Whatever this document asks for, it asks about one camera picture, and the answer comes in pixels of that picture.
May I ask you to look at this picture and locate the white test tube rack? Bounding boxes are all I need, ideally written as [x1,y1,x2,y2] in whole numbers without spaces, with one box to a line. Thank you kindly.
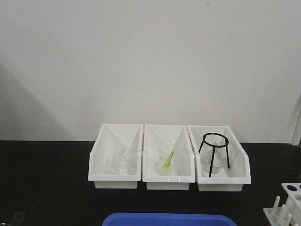
[263,183,301,226]

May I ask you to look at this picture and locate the glass beaker in middle bin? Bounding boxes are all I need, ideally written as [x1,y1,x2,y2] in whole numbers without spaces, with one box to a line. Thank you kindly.
[156,140,181,176]

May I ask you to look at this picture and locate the middle white storage bin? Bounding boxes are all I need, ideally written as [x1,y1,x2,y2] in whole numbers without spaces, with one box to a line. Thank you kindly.
[143,124,196,191]

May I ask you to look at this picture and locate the white storage bin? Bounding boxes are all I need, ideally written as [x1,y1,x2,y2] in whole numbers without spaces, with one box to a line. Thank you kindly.
[87,123,143,189]
[187,125,251,192]
[143,124,196,191]

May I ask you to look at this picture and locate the yellow green droppers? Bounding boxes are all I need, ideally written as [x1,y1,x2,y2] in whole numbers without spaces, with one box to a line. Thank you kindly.
[162,150,174,168]

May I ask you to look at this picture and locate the glassware in left bin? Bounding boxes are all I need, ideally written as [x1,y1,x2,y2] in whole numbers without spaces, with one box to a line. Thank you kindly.
[104,147,137,175]

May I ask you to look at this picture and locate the left white storage bin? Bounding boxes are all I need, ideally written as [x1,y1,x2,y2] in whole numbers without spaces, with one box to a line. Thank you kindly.
[87,123,143,189]

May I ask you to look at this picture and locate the right white storage bin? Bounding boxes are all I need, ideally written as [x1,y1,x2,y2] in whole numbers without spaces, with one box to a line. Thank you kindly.
[187,125,251,192]

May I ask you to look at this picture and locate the blue plastic tray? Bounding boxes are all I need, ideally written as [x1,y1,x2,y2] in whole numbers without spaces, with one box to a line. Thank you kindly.
[102,213,236,226]

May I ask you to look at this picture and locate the black wire tripod stand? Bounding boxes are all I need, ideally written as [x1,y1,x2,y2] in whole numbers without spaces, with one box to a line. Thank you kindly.
[198,132,230,178]

